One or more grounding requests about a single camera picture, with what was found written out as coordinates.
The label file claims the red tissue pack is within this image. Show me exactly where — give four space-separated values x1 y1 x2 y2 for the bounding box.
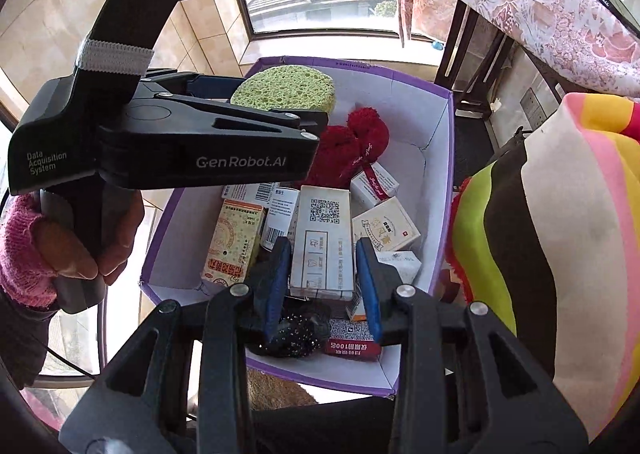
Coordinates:
322 318 382 361

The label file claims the black sequin scrunchie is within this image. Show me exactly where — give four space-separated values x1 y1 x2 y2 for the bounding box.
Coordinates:
245 297 331 359

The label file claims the white box with drawing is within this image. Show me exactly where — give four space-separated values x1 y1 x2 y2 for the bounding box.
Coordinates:
352 197 421 252

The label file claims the beige orange herbal box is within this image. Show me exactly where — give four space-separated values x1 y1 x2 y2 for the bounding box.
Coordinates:
201 200 265 287

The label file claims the white cream tall box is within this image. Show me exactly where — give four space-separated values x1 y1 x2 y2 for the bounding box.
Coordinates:
288 185 355 302

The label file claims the green round sponge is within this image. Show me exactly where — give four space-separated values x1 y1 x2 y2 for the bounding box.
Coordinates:
230 65 336 114

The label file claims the silver white box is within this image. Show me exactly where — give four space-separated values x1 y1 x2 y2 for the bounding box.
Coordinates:
349 162 399 210

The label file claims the red knitted cloth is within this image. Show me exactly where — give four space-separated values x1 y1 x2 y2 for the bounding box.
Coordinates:
295 107 390 188

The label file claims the orange tissue pack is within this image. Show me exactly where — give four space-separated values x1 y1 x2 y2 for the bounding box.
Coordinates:
346 284 367 322

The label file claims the white small box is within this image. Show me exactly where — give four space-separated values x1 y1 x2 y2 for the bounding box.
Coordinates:
376 250 422 284

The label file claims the white barcode medicine box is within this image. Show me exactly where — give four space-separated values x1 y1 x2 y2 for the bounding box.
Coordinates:
221 183 300 252

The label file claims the left hand pink sleeve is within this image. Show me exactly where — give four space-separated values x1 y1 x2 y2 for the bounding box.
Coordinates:
0 190 147 310

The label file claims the striped colourful table cloth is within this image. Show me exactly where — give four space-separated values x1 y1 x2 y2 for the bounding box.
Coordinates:
446 93 639 438

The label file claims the purple cardboard storage box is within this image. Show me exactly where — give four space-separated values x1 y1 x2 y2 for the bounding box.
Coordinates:
138 55 457 399

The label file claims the pink floral table cloth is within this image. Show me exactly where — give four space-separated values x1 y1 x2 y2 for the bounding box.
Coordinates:
398 0 639 99

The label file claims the wall power socket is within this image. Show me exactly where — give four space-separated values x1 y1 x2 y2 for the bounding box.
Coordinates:
520 88 547 130

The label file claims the black folding table frame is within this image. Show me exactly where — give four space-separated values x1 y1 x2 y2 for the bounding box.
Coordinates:
433 0 566 122

